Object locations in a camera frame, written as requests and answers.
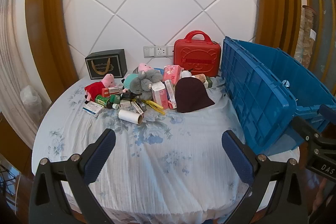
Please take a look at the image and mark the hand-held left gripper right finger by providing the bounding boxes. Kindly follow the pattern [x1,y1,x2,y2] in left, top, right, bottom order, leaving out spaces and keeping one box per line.
[222,130,308,224]

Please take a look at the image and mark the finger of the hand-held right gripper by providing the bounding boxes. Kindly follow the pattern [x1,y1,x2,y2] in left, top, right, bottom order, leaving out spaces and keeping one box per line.
[290,115,323,144]
[318,105,336,119]

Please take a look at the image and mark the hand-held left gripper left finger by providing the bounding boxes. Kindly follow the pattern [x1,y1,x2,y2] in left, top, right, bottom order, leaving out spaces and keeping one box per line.
[28,128,118,224]

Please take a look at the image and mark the blue plastic crate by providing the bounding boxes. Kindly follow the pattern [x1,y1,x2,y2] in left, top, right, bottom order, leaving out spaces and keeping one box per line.
[220,35,336,156]

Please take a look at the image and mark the grey furry plush toy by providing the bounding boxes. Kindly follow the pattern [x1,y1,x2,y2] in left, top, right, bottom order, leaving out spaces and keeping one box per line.
[129,70,163,101]

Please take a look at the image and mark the blue white medicine box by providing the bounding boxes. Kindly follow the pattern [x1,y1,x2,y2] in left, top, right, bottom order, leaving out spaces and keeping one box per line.
[82,102,105,117]

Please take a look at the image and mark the white paper roll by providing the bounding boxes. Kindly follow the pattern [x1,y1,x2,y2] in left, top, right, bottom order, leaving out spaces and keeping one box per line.
[118,109,144,124]

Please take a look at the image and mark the green bottle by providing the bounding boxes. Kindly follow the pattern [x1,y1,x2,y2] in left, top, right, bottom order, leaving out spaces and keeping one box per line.
[95,95,113,109]

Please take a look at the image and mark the silver metal tool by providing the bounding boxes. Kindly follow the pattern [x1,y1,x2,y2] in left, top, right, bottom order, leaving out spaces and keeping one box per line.
[135,99,147,112]

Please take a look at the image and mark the red white flat box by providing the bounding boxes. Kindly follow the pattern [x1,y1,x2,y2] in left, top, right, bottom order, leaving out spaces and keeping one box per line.
[102,86,124,97]

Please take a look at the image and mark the pink pig plush red dress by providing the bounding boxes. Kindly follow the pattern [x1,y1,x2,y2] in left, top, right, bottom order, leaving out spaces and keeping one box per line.
[84,74,118,103]

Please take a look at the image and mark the dark maroon beanie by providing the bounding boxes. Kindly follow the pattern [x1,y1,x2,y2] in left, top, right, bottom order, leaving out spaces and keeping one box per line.
[175,77,215,113]

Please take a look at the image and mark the pink pig plush teal shirt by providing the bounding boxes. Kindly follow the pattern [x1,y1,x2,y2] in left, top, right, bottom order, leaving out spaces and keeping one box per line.
[122,73,139,91]

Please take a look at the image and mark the red white tissue pack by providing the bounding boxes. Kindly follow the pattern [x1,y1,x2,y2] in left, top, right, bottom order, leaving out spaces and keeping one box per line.
[152,82,170,110]

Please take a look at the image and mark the clear plastic bag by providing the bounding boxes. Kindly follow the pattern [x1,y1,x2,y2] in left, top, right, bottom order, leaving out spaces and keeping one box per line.
[20,85,43,119]

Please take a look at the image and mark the black gift box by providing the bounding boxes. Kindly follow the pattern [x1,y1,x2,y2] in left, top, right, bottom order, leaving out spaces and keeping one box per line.
[85,49,128,80]

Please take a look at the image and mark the white red medicine box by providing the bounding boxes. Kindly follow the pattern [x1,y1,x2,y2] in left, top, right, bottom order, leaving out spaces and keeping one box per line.
[165,80,178,109]

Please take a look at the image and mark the white plush toy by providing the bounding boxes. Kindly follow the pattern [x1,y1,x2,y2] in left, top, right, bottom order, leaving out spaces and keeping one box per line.
[181,70,208,83]

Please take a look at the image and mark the pink pig plush blue shirt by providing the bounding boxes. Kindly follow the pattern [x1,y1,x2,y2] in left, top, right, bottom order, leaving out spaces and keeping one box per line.
[138,63,155,75]

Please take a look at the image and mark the pink tissue pack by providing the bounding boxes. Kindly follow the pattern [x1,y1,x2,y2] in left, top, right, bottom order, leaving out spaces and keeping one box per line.
[163,65,183,85]

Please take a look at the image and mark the red small suitcase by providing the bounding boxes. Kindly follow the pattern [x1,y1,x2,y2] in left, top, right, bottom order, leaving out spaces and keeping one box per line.
[173,30,221,77]

